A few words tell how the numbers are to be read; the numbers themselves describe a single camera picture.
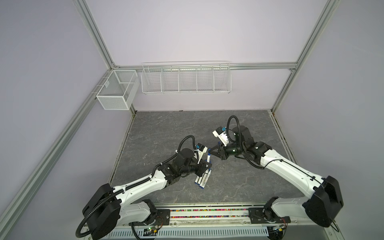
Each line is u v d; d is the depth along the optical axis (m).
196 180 0.85
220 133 0.68
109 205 0.40
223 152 0.65
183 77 1.00
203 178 0.85
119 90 1.04
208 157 0.74
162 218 0.73
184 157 0.59
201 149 0.69
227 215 0.75
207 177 0.86
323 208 0.39
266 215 0.67
